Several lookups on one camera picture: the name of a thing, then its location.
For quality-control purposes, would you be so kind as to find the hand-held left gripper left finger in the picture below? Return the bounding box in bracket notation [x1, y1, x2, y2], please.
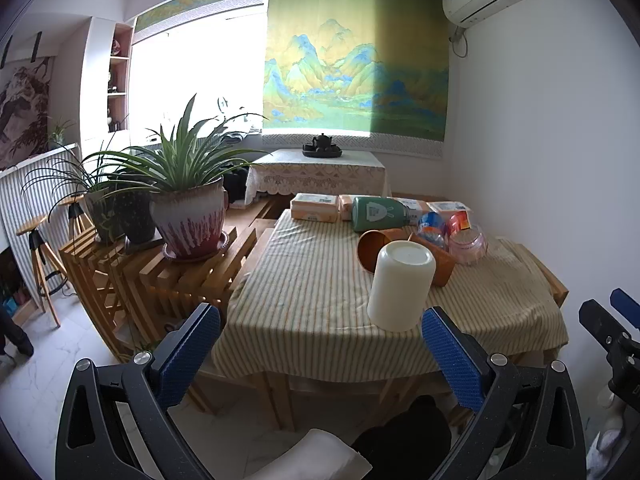
[56, 302, 221, 480]

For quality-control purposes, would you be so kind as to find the person's dark trouser leg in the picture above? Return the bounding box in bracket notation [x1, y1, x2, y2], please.
[349, 394, 454, 480]

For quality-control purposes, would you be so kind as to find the wooden table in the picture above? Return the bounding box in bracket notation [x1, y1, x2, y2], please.
[192, 360, 476, 433]

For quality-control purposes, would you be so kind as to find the lace covered table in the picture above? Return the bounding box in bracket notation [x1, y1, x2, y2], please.
[245, 148, 390, 209]

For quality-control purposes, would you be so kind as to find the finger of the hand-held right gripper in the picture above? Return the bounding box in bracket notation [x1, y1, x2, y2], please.
[579, 299, 633, 361]
[609, 287, 640, 333]

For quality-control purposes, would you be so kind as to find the brown tree wall poster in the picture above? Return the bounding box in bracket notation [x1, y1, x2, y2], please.
[0, 55, 53, 173]

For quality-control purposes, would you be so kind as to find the rolled landscape blind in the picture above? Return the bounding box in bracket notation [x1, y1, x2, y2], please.
[134, 0, 268, 33]

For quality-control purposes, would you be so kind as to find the dark tea tray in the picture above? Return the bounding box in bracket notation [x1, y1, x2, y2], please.
[302, 143, 344, 159]

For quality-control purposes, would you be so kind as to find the small potted plant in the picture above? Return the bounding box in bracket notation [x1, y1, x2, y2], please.
[47, 117, 76, 150]

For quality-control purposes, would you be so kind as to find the white wall shelf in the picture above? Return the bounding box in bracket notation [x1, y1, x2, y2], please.
[80, 15, 136, 143]

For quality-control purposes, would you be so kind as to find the large spider plant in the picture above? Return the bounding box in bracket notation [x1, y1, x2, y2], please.
[80, 93, 273, 197]

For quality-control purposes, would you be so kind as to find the wooden stool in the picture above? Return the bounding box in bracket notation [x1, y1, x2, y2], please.
[57, 192, 93, 246]
[15, 213, 71, 328]

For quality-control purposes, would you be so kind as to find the green bottle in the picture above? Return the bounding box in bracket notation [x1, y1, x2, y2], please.
[351, 196, 422, 233]

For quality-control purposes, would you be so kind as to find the white cup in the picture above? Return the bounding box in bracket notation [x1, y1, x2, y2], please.
[367, 240, 436, 333]

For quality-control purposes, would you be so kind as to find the orange cup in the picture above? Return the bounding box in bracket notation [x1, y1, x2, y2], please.
[358, 228, 407, 274]
[407, 232, 457, 288]

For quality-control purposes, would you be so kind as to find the striped tablecloth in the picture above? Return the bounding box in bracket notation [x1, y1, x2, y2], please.
[211, 208, 570, 383]

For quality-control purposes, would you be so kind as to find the grey flower pot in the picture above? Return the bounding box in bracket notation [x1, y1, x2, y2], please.
[81, 187, 121, 245]

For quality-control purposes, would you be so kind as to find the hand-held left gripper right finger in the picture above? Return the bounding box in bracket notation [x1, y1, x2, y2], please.
[421, 306, 586, 480]

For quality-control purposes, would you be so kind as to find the landscape painting blind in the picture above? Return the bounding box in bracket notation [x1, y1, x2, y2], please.
[261, 0, 449, 161]

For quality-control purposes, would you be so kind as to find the red packet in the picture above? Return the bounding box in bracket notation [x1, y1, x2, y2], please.
[444, 210, 474, 237]

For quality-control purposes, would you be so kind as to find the blue and orange snack packet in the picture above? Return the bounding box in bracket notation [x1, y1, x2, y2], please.
[416, 212, 447, 250]

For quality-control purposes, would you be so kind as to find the dark flower pot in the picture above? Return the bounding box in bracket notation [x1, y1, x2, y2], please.
[107, 180, 160, 246]

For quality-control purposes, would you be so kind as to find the thin leaf plant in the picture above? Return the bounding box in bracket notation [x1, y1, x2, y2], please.
[21, 147, 126, 221]

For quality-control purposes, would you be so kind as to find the pink transparent cup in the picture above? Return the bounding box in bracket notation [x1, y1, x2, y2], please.
[446, 226, 489, 266]

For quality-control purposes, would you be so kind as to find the wooden slatted plant stand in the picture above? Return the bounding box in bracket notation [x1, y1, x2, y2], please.
[58, 225, 258, 363]

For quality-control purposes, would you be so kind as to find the pink glazed flower pot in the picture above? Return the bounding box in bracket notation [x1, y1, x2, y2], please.
[149, 176, 232, 262]

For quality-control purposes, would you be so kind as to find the white ribbed panel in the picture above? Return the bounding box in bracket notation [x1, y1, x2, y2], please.
[0, 142, 83, 321]

